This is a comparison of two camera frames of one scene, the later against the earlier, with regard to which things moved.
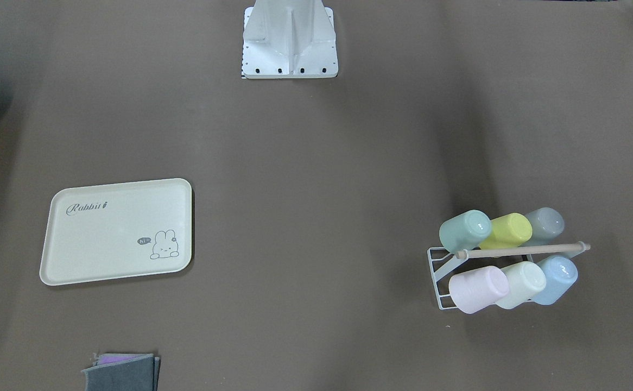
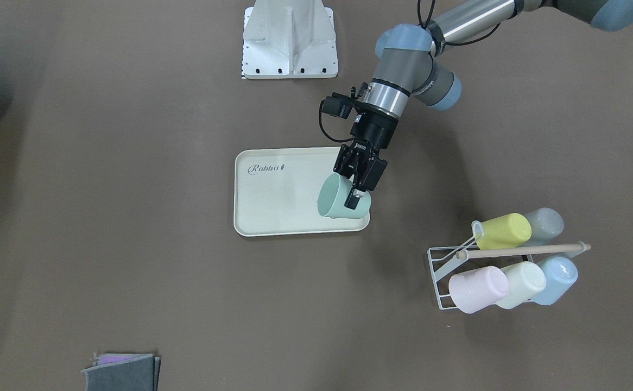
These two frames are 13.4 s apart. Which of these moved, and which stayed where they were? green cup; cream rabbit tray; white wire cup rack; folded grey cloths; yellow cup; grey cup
Moved: green cup; cream rabbit tray
Stayed: folded grey cloths; white wire cup rack; yellow cup; grey cup
